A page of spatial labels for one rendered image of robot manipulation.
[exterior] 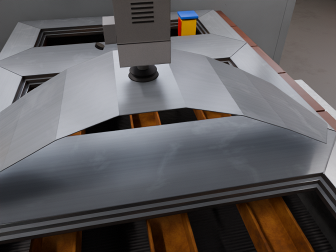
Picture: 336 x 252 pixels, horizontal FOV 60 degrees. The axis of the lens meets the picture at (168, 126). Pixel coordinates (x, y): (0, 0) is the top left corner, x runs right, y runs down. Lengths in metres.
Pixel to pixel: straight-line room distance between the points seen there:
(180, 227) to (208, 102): 0.32
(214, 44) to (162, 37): 0.60
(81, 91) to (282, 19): 1.17
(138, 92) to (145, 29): 0.08
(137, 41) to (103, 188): 0.25
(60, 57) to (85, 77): 0.45
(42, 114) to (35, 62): 0.47
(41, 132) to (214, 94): 0.23
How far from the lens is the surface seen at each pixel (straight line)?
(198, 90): 0.40
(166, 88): 0.39
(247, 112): 0.40
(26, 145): 0.41
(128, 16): 0.34
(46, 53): 0.95
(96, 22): 1.14
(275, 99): 0.53
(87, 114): 0.37
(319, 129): 0.55
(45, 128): 0.41
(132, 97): 0.37
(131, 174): 0.50
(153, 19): 0.35
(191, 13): 1.06
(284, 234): 0.66
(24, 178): 0.54
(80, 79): 0.46
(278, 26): 1.47
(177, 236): 0.62
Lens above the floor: 1.21
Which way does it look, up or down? 39 degrees down
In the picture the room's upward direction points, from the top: straight up
